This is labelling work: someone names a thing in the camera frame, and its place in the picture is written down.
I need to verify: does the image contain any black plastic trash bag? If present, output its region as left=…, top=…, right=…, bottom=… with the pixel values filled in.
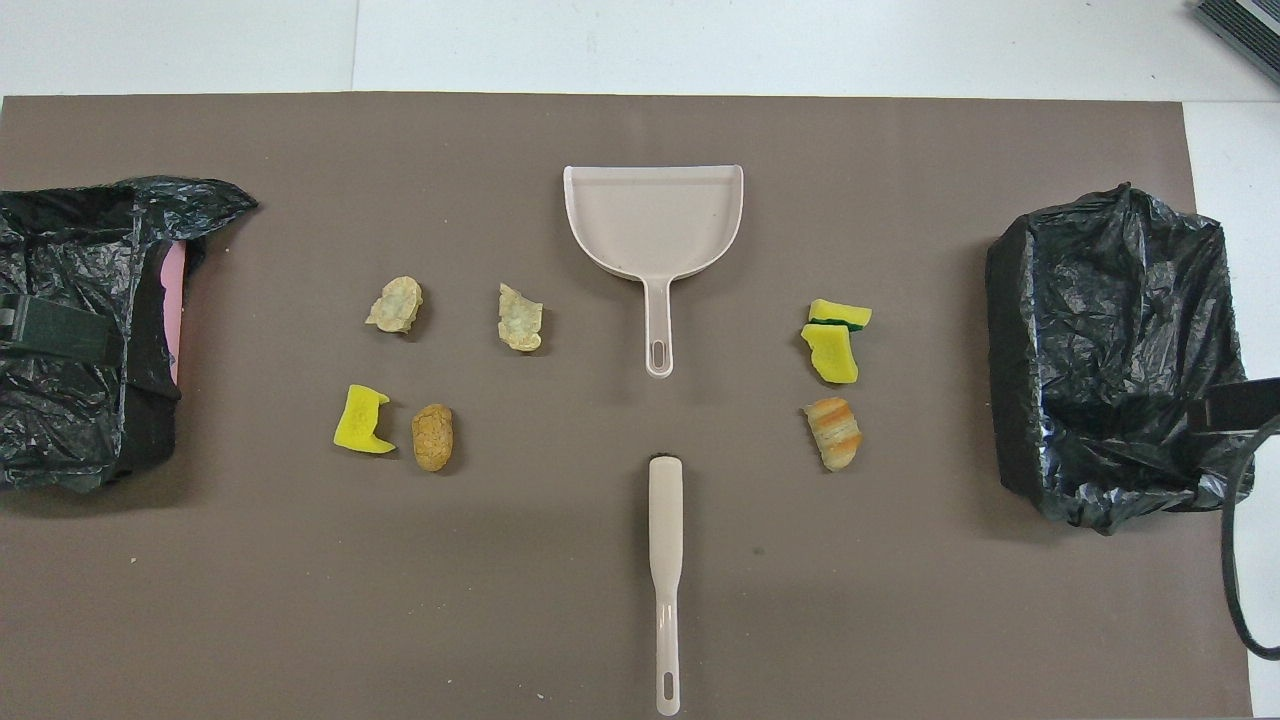
left=985, top=182, right=1254, bottom=536
left=0, top=177, right=259, bottom=493

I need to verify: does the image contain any pink plastic bin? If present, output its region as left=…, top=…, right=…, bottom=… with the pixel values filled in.
left=161, top=240, right=190, bottom=386

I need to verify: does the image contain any angular pale scrap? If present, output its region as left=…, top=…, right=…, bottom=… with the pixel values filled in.
left=498, top=283, right=545, bottom=353

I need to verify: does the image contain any notched yellow sponge piece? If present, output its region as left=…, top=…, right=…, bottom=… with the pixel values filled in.
left=333, top=384, right=397, bottom=456

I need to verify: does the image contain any beige hand brush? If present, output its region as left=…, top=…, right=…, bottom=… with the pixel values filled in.
left=648, top=455, right=684, bottom=717

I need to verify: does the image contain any grey ribbed device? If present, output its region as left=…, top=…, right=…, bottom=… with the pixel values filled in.
left=1190, top=0, right=1280, bottom=86

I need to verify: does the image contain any yellow green sponge piece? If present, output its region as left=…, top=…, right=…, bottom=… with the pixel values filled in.
left=808, top=298, right=873, bottom=333

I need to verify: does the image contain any brown oval bread piece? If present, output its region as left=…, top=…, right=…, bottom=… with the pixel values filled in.
left=411, top=403, right=455, bottom=473

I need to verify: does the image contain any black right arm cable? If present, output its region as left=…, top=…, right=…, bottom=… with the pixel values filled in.
left=1221, top=413, right=1280, bottom=662

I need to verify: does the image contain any beige plastic dustpan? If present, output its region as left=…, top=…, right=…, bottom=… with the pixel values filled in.
left=563, top=165, right=745, bottom=379

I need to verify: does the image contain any striped orange bread piece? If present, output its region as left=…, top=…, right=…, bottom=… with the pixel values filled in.
left=803, top=397, right=863, bottom=473

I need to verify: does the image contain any rounded pale scrap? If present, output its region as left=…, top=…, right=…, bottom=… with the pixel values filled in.
left=364, top=276, right=424, bottom=334

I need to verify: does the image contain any brown table mat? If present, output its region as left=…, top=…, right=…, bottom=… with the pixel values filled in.
left=0, top=93, right=1253, bottom=719

